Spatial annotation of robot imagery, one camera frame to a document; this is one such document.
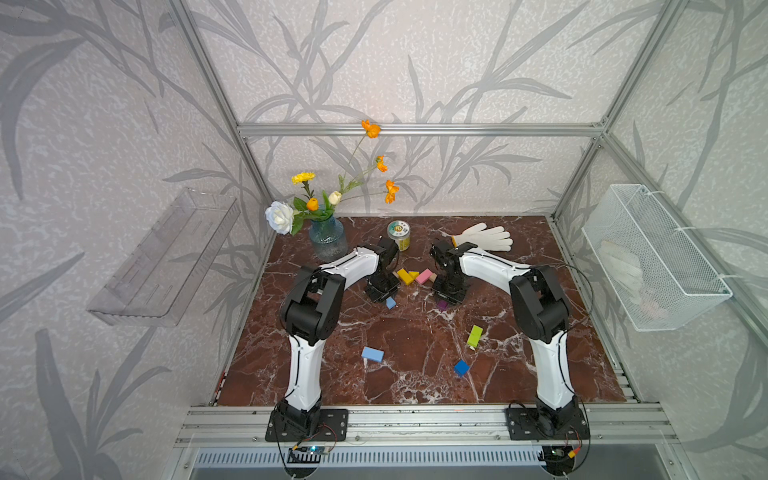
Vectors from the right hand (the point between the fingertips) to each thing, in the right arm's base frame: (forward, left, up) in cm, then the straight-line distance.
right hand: (435, 300), depth 96 cm
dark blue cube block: (-21, -6, 0) cm, 22 cm away
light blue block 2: (-17, +19, 0) cm, 26 cm away
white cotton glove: (+26, -24, +1) cm, 35 cm away
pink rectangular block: (+9, +3, +1) cm, 10 cm away
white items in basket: (-3, -48, +22) cm, 53 cm away
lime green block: (-12, -11, 0) cm, 16 cm away
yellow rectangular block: (+9, +10, 0) cm, 13 cm away
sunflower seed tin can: (+23, +11, +8) cm, 27 cm away
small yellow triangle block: (+10, +7, +1) cm, 12 cm away
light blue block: (-2, +15, +2) cm, 15 cm away
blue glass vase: (+17, +36, +11) cm, 41 cm away
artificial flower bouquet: (+6, +40, +32) cm, 52 cm away
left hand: (+1, +13, +1) cm, 13 cm away
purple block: (-3, -2, +4) cm, 5 cm away
